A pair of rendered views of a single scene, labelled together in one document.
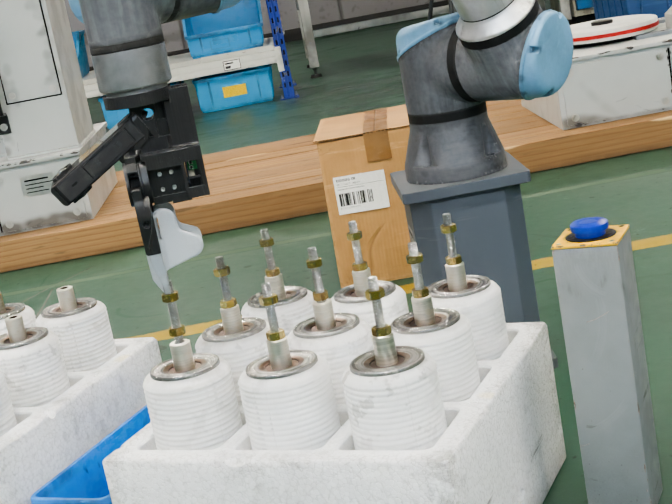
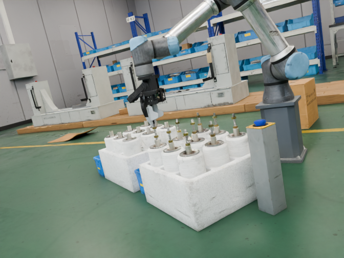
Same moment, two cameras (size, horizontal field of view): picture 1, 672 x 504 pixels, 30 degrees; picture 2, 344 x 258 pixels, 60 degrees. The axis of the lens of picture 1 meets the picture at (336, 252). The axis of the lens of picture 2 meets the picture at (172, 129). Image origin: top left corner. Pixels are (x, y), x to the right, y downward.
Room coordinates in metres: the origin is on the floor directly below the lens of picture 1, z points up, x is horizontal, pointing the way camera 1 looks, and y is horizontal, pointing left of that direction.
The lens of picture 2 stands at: (0.29, -0.59, 0.55)
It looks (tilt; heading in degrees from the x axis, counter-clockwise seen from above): 11 degrees down; 34
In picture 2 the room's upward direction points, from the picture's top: 12 degrees counter-clockwise
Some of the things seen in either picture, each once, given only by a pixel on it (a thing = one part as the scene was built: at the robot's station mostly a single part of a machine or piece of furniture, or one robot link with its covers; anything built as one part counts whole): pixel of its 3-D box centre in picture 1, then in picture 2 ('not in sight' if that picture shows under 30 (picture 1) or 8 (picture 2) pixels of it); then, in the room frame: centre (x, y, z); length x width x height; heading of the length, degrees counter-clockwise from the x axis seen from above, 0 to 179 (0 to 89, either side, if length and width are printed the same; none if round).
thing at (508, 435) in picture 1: (351, 458); (202, 177); (1.34, 0.03, 0.09); 0.39 x 0.39 x 0.18; 65
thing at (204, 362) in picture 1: (185, 367); (158, 146); (1.29, 0.18, 0.25); 0.08 x 0.08 x 0.01
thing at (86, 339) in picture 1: (84, 371); (170, 142); (1.64, 0.37, 0.16); 0.10 x 0.10 x 0.18
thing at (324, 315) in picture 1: (324, 315); (195, 137); (1.34, 0.03, 0.26); 0.02 x 0.02 x 0.03
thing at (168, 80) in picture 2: not in sight; (175, 78); (6.08, 3.01, 0.36); 0.50 x 0.38 x 0.21; 1
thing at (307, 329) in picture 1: (326, 326); (195, 141); (1.34, 0.03, 0.25); 0.08 x 0.08 x 0.01
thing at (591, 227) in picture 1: (589, 230); (260, 123); (1.28, -0.27, 0.32); 0.04 x 0.04 x 0.02
